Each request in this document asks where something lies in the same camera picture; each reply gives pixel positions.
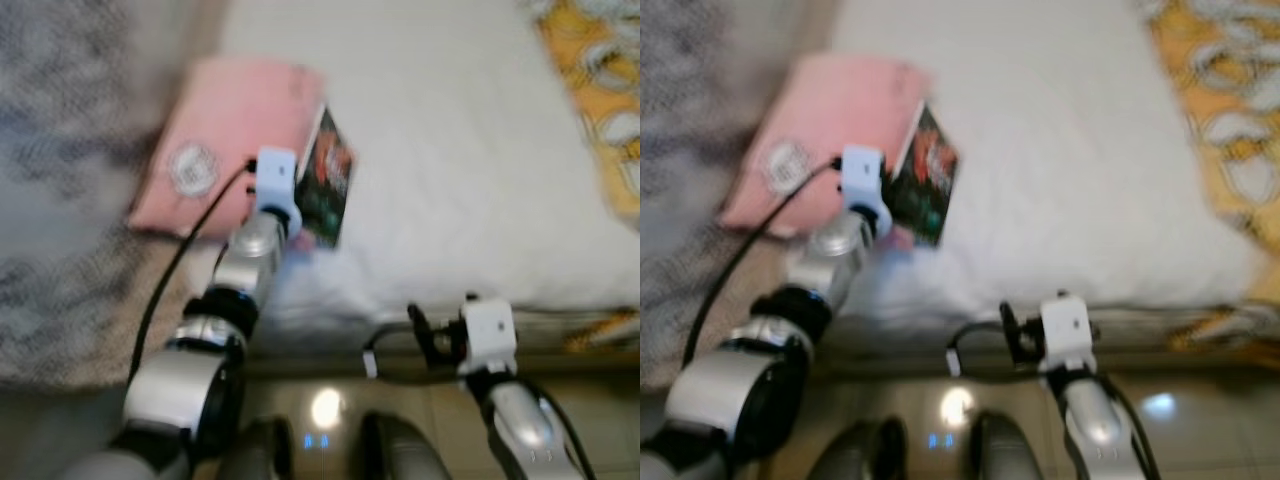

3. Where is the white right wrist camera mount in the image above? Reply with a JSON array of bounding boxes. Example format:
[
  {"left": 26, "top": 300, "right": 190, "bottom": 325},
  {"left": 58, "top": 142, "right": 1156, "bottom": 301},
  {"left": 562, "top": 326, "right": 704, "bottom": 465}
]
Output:
[
  {"left": 1038, "top": 295, "right": 1094, "bottom": 373},
  {"left": 460, "top": 297, "right": 518, "bottom": 376}
]

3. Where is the grey left robot leg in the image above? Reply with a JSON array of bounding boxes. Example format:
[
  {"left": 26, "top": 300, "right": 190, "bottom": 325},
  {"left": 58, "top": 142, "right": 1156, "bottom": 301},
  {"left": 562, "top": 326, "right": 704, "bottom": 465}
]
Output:
[{"left": 805, "top": 415, "right": 907, "bottom": 480}]

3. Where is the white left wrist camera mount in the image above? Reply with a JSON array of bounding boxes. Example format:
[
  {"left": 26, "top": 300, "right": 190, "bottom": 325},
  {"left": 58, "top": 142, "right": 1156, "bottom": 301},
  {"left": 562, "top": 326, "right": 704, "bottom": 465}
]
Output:
[
  {"left": 255, "top": 148, "right": 303, "bottom": 217},
  {"left": 842, "top": 145, "right": 892, "bottom": 217}
]

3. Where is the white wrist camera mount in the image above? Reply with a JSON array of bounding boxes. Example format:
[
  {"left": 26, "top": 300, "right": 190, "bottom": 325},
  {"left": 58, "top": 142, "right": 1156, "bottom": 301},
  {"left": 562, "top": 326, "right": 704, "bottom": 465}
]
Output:
[
  {"left": 255, "top": 148, "right": 303, "bottom": 217},
  {"left": 460, "top": 297, "right": 518, "bottom": 376},
  {"left": 842, "top": 145, "right": 892, "bottom": 217},
  {"left": 1038, "top": 295, "right": 1094, "bottom": 373}
]

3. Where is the black cable with white plug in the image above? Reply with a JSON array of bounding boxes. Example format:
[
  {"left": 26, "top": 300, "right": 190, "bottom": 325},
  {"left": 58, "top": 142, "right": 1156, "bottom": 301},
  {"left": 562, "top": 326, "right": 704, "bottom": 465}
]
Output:
[
  {"left": 360, "top": 320, "right": 471, "bottom": 387},
  {"left": 945, "top": 320, "right": 1053, "bottom": 382}
]

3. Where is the pink book with round emblem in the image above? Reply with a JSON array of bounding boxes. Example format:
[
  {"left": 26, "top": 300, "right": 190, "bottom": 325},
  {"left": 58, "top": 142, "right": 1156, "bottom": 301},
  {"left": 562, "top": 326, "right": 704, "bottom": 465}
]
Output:
[
  {"left": 720, "top": 55, "right": 931, "bottom": 241},
  {"left": 128, "top": 57, "right": 328, "bottom": 241}
]

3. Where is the grey patterned blanket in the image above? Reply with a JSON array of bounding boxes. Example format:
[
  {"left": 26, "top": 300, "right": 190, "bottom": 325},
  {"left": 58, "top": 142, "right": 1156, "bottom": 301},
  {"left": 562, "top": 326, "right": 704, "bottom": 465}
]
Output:
[
  {"left": 640, "top": 0, "right": 851, "bottom": 389},
  {"left": 0, "top": 0, "right": 253, "bottom": 389}
]

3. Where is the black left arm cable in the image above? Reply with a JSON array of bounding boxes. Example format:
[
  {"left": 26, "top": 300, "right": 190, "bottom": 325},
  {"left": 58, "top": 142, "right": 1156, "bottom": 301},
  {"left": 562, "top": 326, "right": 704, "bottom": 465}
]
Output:
[
  {"left": 690, "top": 158, "right": 847, "bottom": 346},
  {"left": 130, "top": 160, "right": 259, "bottom": 383}
]

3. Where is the grey robot leg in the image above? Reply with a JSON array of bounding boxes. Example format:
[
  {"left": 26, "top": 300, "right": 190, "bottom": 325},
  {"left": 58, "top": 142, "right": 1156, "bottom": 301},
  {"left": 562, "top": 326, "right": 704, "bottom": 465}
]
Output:
[
  {"left": 360, "top": 410, "right": 453, "bottom": 480},
  {"left": 970, "top": 410, "right": 1063, "bottom": 480},
  {"left": 805, "top": 415, "right": 907, "bottom": 480}
]

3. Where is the grey right robot leg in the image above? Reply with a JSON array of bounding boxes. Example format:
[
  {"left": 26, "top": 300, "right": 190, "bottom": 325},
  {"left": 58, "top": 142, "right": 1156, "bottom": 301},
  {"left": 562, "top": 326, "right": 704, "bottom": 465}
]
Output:
[
  {"left": 360, "top": 410, "right": 453, "bottom": 480},
  {"left": 970, "top": 410, "right": 1063, "bottom": 480}
]

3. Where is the dark printed book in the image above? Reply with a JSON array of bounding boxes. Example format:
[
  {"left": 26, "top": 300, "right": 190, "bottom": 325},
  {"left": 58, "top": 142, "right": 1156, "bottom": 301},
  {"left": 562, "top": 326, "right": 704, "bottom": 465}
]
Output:
[
  {"left": 293, "top": 100, "right": 357, "bottom": 249},
  {"left": 885, "top": 100, "right": 959, "bottom": 248}
]

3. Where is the yellow patterned blanket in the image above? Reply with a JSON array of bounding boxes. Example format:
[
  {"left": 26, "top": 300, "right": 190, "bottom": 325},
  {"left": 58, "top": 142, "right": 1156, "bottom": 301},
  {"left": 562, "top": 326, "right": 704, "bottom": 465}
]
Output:
[
  {"left": 528, "top": 0, "right": 641, "bottom": 223},
  {"left": 1140, "top": 0, "right": 1280, "bottom": 346}
]

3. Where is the white quilted duvet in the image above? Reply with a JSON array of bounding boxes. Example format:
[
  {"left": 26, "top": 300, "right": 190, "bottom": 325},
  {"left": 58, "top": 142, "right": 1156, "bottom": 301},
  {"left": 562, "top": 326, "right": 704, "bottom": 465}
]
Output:
[
  {"left": 218, "top": 0, "right": 641, "bottom": 323},
  {"left": 830, "top": 0, "right": 1263, "bottom": 323}
]

